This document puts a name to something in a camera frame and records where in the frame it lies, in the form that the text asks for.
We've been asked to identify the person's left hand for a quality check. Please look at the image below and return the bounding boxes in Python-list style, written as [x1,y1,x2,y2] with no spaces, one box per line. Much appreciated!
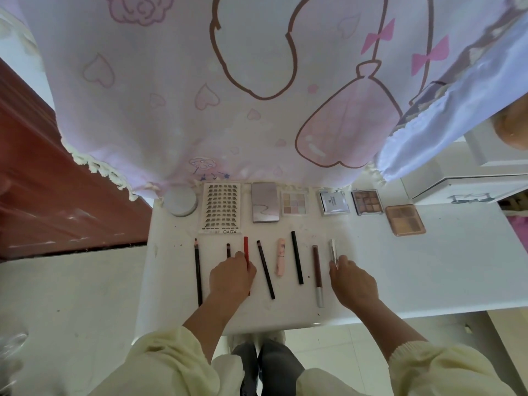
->
[208,251,257,306]

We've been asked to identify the person's right hand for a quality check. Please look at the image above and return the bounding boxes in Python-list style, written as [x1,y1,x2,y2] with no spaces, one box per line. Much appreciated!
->
[328,255,381,314]

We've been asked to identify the white false eyelash tray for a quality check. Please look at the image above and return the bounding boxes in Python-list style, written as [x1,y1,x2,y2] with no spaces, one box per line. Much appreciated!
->
[200,183,243,236]

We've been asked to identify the lavender rectangular palette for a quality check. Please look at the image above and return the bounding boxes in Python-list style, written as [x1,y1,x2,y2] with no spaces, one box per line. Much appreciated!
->
[251,182,280,223]

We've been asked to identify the tan eyeshadow palette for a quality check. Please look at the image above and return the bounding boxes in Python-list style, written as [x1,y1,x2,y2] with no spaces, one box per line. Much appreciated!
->
[385,203,427,237]

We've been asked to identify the dark brown eyeshadow palette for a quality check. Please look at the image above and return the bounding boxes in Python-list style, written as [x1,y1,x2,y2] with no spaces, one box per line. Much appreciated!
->
[351,189,384,216]

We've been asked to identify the white square compact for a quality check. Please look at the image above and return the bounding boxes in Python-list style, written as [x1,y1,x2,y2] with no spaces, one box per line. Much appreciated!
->
[319,189,351,216]

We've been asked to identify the round silver compact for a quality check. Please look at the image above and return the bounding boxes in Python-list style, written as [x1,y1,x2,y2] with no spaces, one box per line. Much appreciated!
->
[162,185,199,218]

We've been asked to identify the clear eyeshadow palette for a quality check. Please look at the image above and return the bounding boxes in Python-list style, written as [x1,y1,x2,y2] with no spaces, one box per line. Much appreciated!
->
[280,189,308,217]

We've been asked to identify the person's right forearm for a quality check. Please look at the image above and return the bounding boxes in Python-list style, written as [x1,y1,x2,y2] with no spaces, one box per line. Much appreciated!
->
[355,301,516,396]

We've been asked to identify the person's left forearm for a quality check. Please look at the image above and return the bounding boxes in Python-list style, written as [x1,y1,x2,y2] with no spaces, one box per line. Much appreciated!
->
[91,293,249,396]

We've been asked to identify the person's dark trousers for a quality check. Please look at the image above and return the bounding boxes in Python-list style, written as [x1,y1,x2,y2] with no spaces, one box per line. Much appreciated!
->
[231,338,306,396]

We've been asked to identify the white table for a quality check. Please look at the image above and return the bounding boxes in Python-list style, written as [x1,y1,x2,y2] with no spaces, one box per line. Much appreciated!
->
[136,181,528,335]

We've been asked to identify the white shelf unit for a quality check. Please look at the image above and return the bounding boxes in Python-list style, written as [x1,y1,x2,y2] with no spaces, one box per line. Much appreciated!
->
[462,119,528,170]

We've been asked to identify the reddish brown door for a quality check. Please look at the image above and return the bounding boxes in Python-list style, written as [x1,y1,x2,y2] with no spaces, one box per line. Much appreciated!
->
[0,57,153,261]

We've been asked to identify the pink cartoon print cloth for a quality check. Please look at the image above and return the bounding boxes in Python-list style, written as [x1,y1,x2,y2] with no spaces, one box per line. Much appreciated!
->
[16,0,528,203]

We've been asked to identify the terracotta pot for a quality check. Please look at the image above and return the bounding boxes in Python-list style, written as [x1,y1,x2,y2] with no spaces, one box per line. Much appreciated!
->
[493,93,528,152]

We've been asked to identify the small white bow-handle drawer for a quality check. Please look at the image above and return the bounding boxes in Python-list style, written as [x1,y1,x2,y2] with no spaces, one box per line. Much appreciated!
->
[404,156,528,205]

